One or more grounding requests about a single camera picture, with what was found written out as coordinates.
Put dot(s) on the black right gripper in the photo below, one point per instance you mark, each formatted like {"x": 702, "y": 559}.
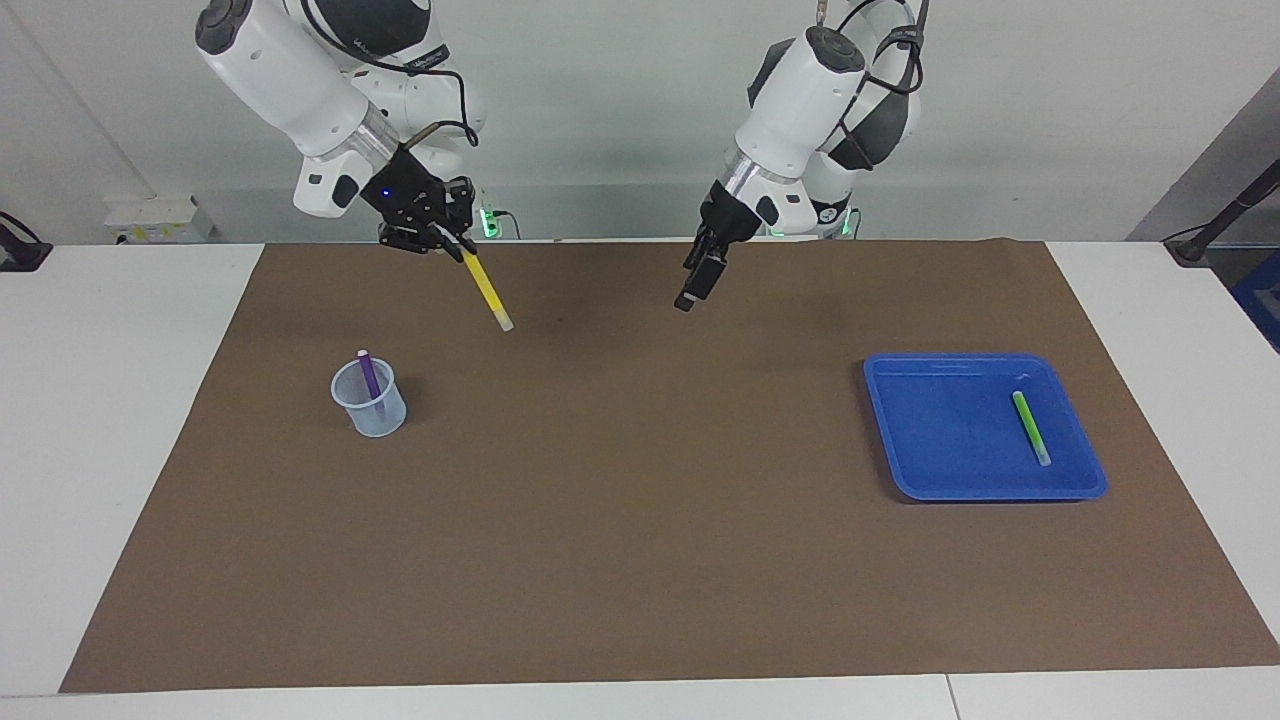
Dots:
{"x": 410, "y": 190}

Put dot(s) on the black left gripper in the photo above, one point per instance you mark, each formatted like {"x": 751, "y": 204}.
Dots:
{"x": 728, "y": 215}

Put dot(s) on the yellow pen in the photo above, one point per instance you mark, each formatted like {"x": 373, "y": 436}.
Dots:
{"x": 488, "y": 290}

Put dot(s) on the green pen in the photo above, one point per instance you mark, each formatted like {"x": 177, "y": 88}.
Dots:
{"x": 1030, "y": 430}

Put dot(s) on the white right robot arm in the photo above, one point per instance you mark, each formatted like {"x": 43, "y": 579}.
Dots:
{"x": 290, "y": 80}

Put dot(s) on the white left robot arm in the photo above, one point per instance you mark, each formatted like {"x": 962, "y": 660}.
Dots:
{"x": 810, "y": 100}

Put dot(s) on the blue plastic tray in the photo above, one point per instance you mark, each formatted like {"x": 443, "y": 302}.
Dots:
{"x": 960, "y": 440}

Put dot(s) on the purple pen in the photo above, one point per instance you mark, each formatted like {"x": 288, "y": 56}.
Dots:
{"x": 370, "y": 378}

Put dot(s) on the translucent plastic cup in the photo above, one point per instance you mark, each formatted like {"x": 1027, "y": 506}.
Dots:
{"x": 372, "y": 415}

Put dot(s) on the brown table mat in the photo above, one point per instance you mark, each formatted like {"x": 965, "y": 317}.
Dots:
{"x": 640, "y": 500}

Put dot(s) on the black stand pole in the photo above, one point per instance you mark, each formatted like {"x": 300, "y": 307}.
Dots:
{"x": 1225, "y": 215}

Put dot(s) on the blue box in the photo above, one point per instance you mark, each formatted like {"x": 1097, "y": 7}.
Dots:
{"x": 1260, "y": 300}

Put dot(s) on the black clamp mount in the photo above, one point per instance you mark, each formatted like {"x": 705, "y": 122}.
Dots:
{"x": 20, "y": 250}

